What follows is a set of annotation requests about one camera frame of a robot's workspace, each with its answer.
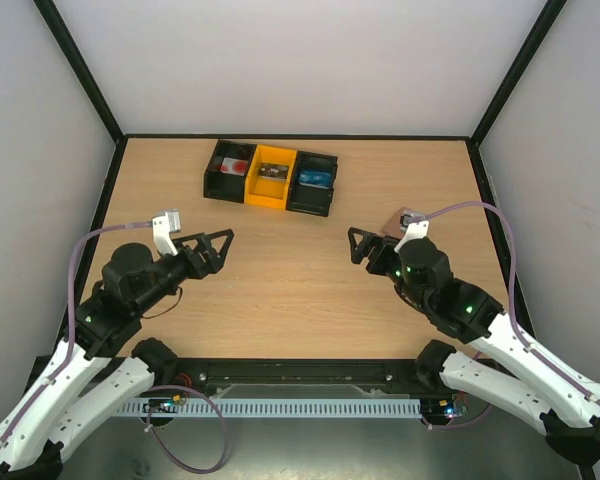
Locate red white card in bin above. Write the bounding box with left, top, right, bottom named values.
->
left=210, top=157, right=249, bottom=177

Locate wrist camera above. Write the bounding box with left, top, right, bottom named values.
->
left=394, top=210, right=429, bottom=253
left=151, top=209, right=181, bottom=256

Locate yellow middle bin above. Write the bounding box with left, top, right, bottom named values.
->
left=244, top=144, right=298, bottom=210

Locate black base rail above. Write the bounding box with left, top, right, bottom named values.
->
left=29, top=355, right=561, bottom=396

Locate light blue slotted cable duct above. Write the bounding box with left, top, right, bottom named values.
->
left=113, top=398, right=421, bottom=419

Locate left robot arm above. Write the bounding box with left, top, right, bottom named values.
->
left=0, top=220, right=234, bottom=479

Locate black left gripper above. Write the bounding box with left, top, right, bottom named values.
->
left=133, top=229, right=235, bottom=315

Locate grey VIP card in bin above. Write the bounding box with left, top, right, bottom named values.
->
left=258, top=163, right=289, bottom=182

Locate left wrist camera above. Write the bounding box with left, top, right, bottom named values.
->
left=151, top=209, right=181, bottom=256

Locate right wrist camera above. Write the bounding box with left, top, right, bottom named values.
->
left=394, top=210, right=429, bottom=253

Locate black enclosure frame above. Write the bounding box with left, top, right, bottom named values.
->
left=33, top=1, right=567, bottom=333

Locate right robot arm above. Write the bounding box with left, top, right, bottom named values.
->
left=347, top=222, right=600, bottom=467

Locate black right bin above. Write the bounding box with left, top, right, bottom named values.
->
left=286, top=151, right=338, bottom=217

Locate blue VIP card in bin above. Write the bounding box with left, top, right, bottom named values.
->
left=298, top=170, right=332, bottom=189

